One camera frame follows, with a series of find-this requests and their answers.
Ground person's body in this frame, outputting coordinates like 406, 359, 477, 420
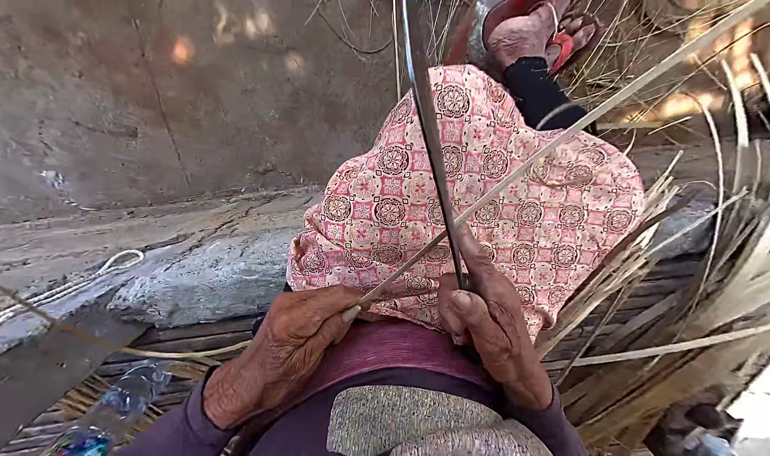
233, 318, 555, 456

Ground person's right hand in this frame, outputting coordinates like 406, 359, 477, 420
438, 222, 554, 410

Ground thin yellowish cane strip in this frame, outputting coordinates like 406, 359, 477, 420
0, 271, 253, 361

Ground pile of split bamboo strips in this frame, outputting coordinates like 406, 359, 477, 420
536, 53, 770, 452

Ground weathered grey wooden beam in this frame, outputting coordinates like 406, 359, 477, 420
0, 139, 715, 368

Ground long dark metal knife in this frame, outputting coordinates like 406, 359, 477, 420
400, 0, 482, 365

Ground white rope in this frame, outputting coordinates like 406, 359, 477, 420
0, 249, 146, 337

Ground bamboo slat platform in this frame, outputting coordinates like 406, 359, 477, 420
5, 253, 709, 456

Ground long pale bamboo strip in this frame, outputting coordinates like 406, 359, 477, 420
357, 0, 770, 306

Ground person's left hand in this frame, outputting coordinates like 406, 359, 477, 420
204, 284, 365, 432

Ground person's left forearm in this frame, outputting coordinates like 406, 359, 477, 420
115, 365, 241, 456

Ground person's right forearm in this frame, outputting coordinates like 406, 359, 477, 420
504, 385, 589, 456

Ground person's legs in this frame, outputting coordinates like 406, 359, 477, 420
286, 0, 645, 344

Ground clear plastic bottle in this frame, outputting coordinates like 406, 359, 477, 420
41, 359, 173, 456

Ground flat dark grey board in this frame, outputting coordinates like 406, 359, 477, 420
0, 290, 151, 456

